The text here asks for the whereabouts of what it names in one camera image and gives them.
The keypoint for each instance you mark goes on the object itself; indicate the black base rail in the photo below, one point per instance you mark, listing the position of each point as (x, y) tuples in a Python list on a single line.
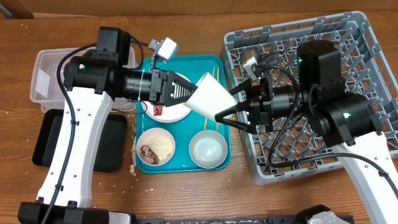
[(317, 214)]

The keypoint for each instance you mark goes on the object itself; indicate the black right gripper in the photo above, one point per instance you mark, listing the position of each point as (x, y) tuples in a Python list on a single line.
[(259, 106)]

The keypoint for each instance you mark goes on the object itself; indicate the grey plastic dish rack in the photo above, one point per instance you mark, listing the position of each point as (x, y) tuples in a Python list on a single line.
[(363, 66)]

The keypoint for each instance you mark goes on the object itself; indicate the pink bowl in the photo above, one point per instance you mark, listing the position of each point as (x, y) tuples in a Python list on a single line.
[(145, 136)]

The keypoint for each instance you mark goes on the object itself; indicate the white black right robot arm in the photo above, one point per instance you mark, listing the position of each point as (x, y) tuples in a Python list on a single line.
[(346, 122)]

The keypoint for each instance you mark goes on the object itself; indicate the grey white bowl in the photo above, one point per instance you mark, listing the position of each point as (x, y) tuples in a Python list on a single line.
[(208, 149)]

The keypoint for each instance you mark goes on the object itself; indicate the wooden chopstick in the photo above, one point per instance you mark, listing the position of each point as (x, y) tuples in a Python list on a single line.
[(206, 119), (217, 78)]

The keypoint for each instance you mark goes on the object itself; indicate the white rice pile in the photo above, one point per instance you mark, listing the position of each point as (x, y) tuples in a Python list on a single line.
[(162, 146)]

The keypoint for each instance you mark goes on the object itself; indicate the black food waste tray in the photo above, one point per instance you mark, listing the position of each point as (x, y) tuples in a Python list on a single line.
[(110, 149)]

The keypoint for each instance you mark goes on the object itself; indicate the red snack wrapper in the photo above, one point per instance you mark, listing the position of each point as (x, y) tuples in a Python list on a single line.
[(158, 109)]

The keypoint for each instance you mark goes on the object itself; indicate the brown food scrap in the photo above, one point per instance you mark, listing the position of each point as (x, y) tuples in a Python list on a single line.
[(147, 152)]

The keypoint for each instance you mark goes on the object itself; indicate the white paper cup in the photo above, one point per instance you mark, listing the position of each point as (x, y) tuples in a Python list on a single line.
[(210, 97)]

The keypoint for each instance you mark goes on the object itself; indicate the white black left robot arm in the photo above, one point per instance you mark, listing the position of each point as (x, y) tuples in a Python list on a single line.
[(91, 78)]

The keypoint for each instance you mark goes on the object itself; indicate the clear plastic waste bin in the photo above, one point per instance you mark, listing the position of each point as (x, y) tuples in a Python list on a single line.
[(44, 88)]

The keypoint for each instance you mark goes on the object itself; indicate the teal plastic tray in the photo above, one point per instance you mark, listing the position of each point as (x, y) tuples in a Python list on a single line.
[(193, 67)]

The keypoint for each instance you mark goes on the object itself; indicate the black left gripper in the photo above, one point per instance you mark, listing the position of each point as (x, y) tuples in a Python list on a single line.
[(160, 93)]

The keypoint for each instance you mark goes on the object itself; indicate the white round plate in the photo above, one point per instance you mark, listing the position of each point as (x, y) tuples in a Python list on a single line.
[(170, 114)]

